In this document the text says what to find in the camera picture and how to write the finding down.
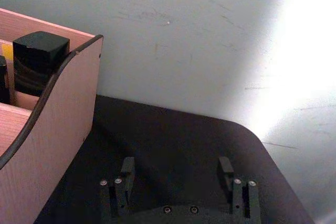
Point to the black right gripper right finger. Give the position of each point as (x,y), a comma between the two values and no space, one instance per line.
(225,172)

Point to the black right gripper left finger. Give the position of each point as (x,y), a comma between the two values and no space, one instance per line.
(128,174)

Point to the black table cloth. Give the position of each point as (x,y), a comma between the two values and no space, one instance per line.
(168,140)

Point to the pale wooden organizer box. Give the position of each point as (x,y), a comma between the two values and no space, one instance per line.
(60,119)

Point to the large black square-topped block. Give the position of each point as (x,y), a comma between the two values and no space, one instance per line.
(36,61)

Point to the small black block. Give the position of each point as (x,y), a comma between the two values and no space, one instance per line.
(3,82)

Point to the yellow item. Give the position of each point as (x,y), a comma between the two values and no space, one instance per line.
(7,52)

